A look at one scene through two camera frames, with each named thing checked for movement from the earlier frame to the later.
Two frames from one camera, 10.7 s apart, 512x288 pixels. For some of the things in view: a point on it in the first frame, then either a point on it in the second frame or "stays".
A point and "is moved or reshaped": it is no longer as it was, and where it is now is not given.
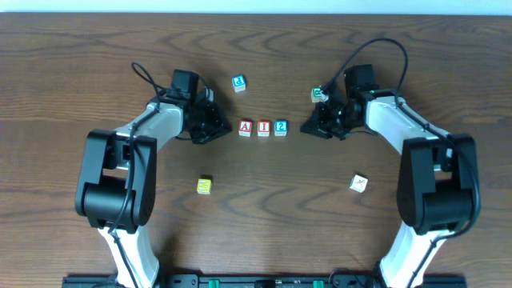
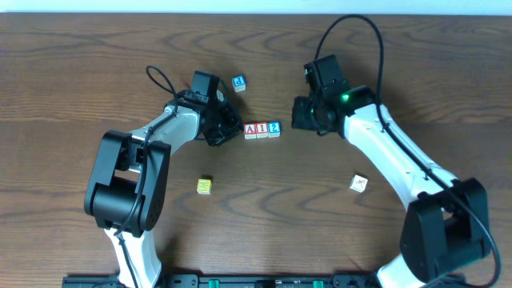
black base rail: (262, 281) stays
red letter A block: (245, 128) is moved or reshaped
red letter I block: (264, 128) stays
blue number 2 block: (281, 128) is moved or reshaped
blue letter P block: (239, 83) stays
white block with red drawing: (358, 183) stays
